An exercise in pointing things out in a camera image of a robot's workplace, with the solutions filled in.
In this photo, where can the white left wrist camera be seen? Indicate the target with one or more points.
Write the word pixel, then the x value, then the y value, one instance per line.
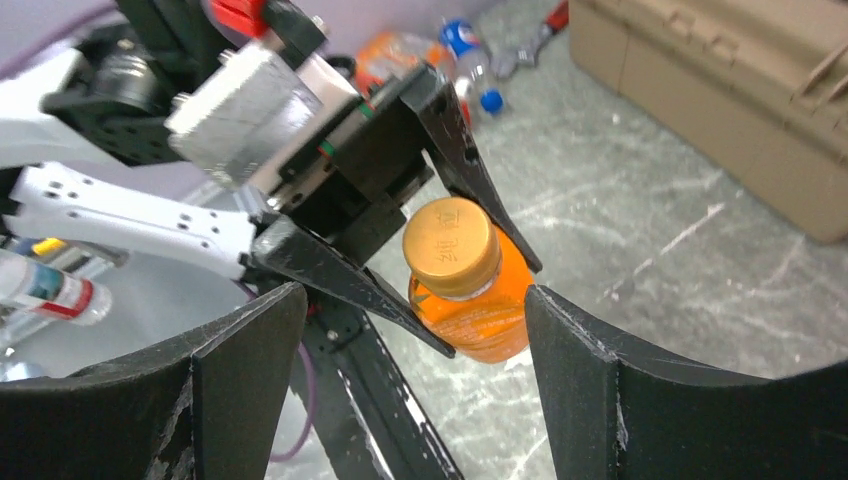
pixel 265 102

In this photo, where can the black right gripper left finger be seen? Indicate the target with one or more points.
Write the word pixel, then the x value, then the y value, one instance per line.
pixel 204 404

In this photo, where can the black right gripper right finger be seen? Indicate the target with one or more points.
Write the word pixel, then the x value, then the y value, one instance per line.
pixel 619 407

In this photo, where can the crushed orange label bottle left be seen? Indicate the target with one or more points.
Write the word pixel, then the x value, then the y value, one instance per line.
pixel 393 53

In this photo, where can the marker pens beside base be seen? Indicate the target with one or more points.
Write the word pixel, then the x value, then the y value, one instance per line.
pixel 32 286

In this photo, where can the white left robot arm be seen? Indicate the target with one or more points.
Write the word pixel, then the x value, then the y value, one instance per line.
pixel 129 79

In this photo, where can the red handled tool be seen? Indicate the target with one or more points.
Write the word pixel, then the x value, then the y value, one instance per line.
pixel 525 55

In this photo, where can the pepsi bottle far left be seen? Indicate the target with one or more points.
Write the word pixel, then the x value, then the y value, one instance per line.
pixel 472 61

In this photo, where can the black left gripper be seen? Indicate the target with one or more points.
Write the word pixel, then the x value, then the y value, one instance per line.
pixel 349 182

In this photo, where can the tan plastic toolbox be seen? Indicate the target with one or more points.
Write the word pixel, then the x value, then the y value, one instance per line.
pixel 759 87

